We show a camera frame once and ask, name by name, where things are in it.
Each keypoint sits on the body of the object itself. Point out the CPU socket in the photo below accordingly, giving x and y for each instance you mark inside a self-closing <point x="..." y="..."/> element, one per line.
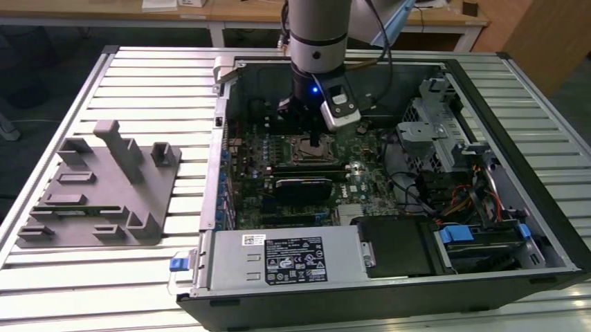
<point x="290" y="160"/>

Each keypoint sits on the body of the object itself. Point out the wooden cabinet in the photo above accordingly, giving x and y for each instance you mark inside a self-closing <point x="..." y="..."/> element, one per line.
<point x="553" y="41"/>

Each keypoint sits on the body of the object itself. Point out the green motherboard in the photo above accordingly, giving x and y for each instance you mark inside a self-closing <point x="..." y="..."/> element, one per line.
<point x="250" y="193"/>

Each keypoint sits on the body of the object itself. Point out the silver case latch bracket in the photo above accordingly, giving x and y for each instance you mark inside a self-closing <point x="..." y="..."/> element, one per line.
<point x="222" y="65"/>

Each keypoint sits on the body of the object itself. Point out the grey metal drive cage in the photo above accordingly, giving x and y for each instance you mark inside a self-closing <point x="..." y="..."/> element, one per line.
<point x="421" y="138"/>

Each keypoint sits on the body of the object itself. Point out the black PC case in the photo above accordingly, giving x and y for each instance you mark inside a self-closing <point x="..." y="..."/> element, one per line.
<point x="369" y="311"/>

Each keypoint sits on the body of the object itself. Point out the white paper box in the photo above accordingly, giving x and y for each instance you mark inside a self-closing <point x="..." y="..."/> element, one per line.
<point x="190" y="2"/>
<point x="158" y="4"/>

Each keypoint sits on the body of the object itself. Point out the black graphics card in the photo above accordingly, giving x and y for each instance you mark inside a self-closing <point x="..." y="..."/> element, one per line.
<point x="301" y="192"/>

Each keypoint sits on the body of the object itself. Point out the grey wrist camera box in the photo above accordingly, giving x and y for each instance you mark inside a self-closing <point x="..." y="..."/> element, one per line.
<point x="282" y="105"/>

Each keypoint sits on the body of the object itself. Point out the green RAM stick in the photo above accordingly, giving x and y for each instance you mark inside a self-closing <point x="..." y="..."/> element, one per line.
<point x="104" y="209"/>

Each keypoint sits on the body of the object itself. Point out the grey metal stand foot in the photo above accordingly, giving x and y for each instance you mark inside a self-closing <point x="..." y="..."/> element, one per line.
<point x="9" y="128"/>

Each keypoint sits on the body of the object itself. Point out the silver CPU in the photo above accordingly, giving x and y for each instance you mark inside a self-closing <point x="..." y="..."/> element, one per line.
<point x="308" y="154"/>

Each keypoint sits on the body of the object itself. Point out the silver chipset heat sink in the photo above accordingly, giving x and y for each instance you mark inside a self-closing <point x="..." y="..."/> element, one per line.
<point x="349" y="211"/>

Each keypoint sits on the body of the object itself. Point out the grey parts rack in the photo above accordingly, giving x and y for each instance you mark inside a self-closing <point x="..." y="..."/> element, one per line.
<point x="114" y="211"/>

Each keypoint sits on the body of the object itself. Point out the blue latch tab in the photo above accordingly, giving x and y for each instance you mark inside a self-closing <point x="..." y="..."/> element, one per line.
<point x="178" y="264"/>

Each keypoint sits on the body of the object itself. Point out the small black cube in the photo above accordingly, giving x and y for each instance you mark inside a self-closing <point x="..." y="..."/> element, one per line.
<point x="469" y="8"/>

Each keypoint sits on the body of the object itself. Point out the grey power supply unit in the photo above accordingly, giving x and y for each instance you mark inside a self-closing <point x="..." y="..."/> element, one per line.
<point x="230" y="266"/>

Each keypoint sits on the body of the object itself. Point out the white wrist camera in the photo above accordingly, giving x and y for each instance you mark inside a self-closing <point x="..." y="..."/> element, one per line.
<point x="341" y="107"/>

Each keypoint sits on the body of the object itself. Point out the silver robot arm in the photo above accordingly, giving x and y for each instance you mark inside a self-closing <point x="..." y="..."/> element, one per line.
<point x="318" y="34"/>

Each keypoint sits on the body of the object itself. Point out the blue disk carrier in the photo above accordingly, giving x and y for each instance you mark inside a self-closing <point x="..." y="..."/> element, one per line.
<point x="454" y="235"/>

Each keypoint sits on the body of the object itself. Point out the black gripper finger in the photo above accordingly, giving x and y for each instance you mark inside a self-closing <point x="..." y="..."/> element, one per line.
<point x="314" y="140"/>

